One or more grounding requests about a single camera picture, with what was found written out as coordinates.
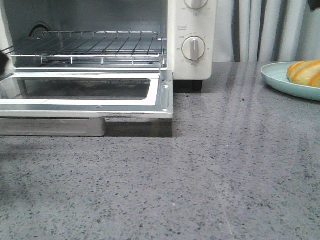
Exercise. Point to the yellow striped bread loaf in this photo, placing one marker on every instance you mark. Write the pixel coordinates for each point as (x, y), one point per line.
(306, 73)

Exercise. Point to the upper oven control knob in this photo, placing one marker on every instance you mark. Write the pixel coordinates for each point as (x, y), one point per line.
(195, 4)

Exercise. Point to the white Toshiba toaster oven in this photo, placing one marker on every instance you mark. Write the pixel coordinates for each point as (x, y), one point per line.
(171, 19)

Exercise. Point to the metal oven wire rack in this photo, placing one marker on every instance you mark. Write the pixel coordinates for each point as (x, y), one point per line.
(94, 48)

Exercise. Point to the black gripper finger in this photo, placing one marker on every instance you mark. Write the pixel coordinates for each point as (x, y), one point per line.
(3, 62)

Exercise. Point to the teal plate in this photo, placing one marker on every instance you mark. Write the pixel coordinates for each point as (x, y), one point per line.
(275, 75)

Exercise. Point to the grey white curtain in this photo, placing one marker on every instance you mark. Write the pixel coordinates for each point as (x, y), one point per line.
(267, 31)

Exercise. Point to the lower oven control knob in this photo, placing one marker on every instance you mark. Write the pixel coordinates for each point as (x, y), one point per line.
(193, 48)

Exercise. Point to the glass oven door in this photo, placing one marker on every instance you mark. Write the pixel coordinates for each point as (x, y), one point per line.
(80, 94)

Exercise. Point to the oven control knob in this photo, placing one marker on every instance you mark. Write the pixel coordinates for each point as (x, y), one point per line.
(193, 48)
(195, 4)

